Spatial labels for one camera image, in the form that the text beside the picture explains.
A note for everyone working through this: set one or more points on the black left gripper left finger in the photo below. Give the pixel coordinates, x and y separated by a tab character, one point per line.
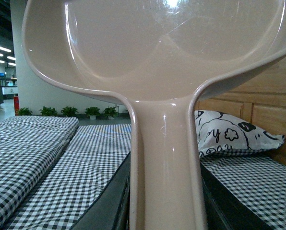
110	211

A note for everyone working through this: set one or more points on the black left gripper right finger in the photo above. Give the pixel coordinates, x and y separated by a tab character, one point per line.
224	211

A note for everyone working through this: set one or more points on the beige plastic dustpan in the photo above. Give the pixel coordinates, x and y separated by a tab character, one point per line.
158	58

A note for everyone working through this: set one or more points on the checkered bed sheet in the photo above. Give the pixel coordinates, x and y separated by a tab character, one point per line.
96	152

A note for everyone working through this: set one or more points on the white cartoon print pillow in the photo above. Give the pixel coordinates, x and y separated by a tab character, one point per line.
226	135

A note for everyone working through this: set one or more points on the potted green plant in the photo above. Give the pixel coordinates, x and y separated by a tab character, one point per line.
48	111
69	111
110	112
24	111
92	112

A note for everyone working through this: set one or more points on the folded checkered quilt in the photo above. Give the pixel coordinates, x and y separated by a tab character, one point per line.
29	145

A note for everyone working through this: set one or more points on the wooden headboard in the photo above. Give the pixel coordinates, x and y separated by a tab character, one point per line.
260	101

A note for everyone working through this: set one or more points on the red fire extinguisher box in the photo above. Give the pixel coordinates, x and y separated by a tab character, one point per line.
16	104

